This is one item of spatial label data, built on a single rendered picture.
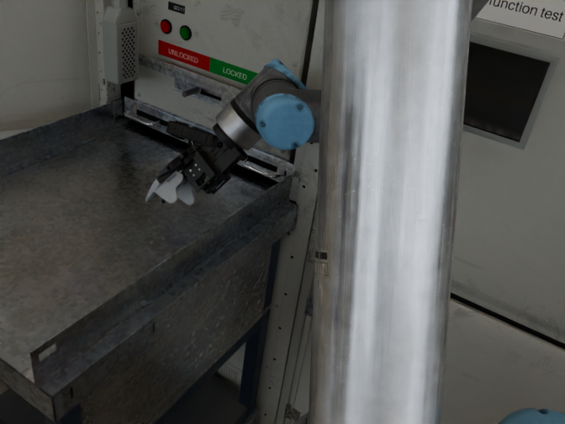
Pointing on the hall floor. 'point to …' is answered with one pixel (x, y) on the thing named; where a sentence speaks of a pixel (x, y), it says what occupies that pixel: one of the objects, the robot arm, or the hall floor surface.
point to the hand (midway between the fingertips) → (156, 195)
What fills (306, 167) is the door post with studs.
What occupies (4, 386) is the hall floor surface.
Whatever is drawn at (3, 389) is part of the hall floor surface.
